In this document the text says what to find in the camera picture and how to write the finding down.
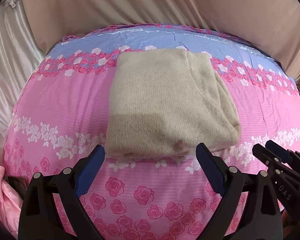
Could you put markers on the pink floral bed blanket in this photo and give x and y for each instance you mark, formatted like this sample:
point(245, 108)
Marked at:
point(65, 100)

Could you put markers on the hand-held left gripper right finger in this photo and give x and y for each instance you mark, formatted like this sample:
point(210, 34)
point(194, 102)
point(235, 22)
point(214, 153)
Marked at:
point(211, 172)

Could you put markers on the beige curtain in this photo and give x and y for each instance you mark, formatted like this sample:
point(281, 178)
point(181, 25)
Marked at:
point(140, 0)

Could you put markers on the dark cloth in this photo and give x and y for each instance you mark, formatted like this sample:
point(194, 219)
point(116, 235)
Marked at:
point(18, 183)

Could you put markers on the light pink cloth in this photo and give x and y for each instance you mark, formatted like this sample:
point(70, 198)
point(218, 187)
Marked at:
point(5, 202)

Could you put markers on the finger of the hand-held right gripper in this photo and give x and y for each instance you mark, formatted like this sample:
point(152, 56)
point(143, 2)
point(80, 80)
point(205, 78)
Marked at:
point(263, 155)
point(278, 151)

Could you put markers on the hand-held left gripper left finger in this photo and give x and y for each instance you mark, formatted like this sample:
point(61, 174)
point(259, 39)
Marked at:
point(88, 172)

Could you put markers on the cream knitted sweater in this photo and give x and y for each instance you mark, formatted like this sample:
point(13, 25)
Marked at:
point(165, 100)

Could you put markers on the white satin curtain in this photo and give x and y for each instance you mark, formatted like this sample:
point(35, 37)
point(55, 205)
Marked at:
point(10, 55)

